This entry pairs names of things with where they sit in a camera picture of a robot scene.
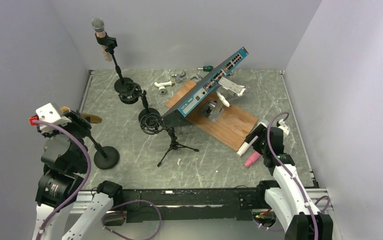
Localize gold microphone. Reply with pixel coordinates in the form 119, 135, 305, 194
60, 106, 103, 124

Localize white microphone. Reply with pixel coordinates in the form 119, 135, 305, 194
236, 119, 269, 157

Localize pink microphone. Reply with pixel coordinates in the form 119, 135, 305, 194
244, 151, 262, 168

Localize black round-base clip stand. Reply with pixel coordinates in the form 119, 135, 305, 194
85, 133, 120, 170

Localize black round-base shock-mount stand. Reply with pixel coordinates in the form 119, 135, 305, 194
117, 82, 161, 127

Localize black tripod shock-mount stand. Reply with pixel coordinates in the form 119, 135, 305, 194
139, 114, 200, 168

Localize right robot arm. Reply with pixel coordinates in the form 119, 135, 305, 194
237, 122, 334, 240

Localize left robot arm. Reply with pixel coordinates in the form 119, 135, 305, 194
29, 109, 124, 240

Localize tall black round-base stand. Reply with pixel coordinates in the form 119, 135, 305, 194
103, 33, 133, 94

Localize grey-headed tan microphone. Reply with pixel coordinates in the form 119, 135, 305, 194
91, 17, 113, 62

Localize wooden board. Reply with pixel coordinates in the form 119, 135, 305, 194
162, 80, 259, 151

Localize adjustable wrench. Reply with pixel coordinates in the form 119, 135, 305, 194
190, 73, 203, 83

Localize white plastic faucet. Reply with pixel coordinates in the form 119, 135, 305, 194
154, 80, 175, 95

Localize silver metal faucet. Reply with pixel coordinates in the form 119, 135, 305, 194
171, 70, 187, 84

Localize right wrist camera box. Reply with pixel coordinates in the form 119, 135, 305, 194
276, 118, 290, 137

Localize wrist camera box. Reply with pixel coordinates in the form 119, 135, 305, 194
29, 102, 72, 126
276, 118, 290, 137

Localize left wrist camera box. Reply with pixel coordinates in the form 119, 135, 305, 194
29, 102, 72, 126

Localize metal mounting bracket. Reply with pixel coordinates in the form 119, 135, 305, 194
198, 100, 224, 123

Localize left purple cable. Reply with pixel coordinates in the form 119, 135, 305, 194
32, 119, 92, 240

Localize purple cable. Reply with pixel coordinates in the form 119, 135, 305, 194
32, 119, 92, 240
266, 111, 332, 240

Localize blue network switch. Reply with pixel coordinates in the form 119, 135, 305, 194
161, 47, 249, 124

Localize green-handled screwdriver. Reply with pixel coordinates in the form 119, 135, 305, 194
197, 65, 214, 72

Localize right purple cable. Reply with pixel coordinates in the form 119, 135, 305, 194
266, 111, 332, 240

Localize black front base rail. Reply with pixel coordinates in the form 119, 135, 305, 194
122, 185, 269, 223

